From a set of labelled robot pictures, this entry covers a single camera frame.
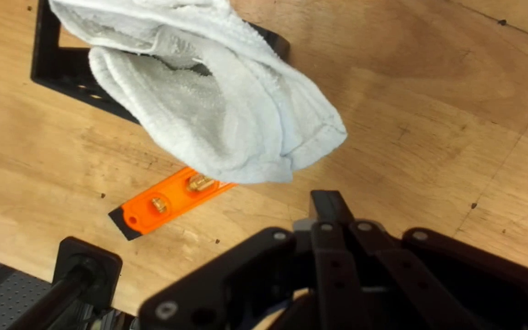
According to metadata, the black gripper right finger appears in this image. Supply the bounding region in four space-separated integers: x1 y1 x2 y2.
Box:
332 188 363 245

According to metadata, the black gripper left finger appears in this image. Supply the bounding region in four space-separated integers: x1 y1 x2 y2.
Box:
308 188 335 245

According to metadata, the white cloth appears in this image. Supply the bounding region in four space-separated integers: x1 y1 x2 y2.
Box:
48 0 350 187

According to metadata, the black open box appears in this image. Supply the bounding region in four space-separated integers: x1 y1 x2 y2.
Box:
29 0 293 126

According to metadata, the orange black spirit level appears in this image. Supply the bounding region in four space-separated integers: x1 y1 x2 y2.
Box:
106 165 236 242

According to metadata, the black pole stand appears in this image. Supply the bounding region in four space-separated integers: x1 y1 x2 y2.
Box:
5 234 125 330

